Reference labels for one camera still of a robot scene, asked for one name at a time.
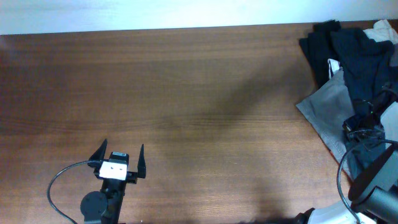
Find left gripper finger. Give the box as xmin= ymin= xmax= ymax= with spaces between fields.
xmin=137 ymin=144 xmax=146 ymax=179
xmin=89 ymin=139 xmax=108 ymax=161

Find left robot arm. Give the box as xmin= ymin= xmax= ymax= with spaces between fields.
xmin=80 ymin=140 xmax=146 ymax=224

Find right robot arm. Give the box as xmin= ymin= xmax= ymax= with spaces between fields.
xmin=297 ymin=89 xmax=397 ymax=223

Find grey garment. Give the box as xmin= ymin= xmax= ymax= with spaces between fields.
xmin=296 ymin=71 xmax=354 ymax=161

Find black garment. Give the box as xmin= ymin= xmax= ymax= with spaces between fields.
xmin=298 ymin=20 xmax=341 ymax=88

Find white garment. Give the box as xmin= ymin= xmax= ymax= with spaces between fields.
xmin=363 ymin=19 xmax=398 ymax=44

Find black Nike t-shirt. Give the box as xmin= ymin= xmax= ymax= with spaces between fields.
xmin=330 ymin=27 xmax=398 ymax=181

